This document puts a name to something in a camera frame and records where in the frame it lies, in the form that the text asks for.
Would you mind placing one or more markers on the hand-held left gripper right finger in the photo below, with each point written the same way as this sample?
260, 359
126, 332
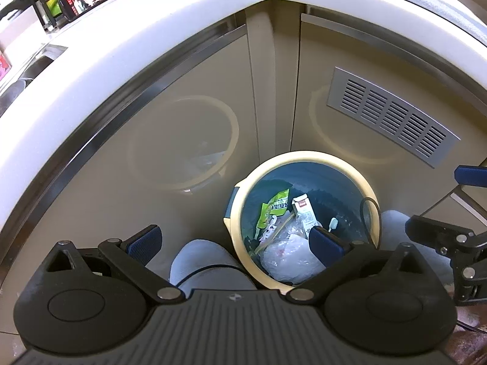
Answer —
323, 242

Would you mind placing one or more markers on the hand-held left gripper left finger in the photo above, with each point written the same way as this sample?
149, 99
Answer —
146, 242

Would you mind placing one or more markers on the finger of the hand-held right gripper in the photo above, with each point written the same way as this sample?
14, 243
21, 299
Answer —
437, 234
471, 176

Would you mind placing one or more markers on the clear zip plastic bag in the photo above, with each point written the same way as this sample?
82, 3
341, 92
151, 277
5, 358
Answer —
289, 254

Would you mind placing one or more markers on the white carton red label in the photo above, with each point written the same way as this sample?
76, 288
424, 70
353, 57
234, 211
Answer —
303, 207

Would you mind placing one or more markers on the blue cream-rimmed waste bin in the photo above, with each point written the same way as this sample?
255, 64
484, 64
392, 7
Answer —
323, 182

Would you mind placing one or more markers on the light green snack packet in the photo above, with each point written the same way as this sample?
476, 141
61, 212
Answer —
276, 205

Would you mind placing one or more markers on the grey slipper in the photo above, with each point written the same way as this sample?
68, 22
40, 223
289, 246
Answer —
209, 253

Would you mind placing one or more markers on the plain beige cabinet door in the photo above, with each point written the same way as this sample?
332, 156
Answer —
114, 140

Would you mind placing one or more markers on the metal vent grille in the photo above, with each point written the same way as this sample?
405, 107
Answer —
380, 110

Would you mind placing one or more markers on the grey fabric mat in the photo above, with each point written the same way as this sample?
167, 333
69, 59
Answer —
456, 11

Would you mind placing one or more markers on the beige cabinet corner panel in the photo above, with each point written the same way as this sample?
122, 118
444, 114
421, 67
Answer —
272, 83

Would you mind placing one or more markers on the vented beige cabinet door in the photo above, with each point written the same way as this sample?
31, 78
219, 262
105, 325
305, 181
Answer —
342, 45

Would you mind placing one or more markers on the steel sink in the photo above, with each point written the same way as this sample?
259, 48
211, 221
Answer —
23, 80

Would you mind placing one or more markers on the pink printed box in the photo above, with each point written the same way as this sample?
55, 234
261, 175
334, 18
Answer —
3, 66

